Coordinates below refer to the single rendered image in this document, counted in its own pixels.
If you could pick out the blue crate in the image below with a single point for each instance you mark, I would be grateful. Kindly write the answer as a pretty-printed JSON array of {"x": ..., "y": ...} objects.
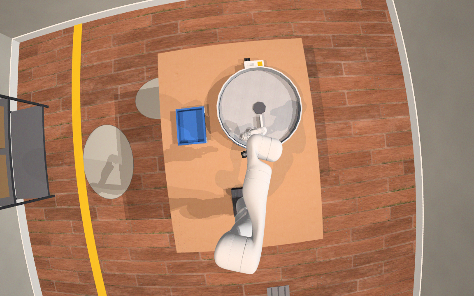
[{"x": 191, "y": 126}]

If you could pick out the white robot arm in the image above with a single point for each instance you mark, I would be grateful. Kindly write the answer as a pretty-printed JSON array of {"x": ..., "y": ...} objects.
[{"x": 240, "y": 248}]

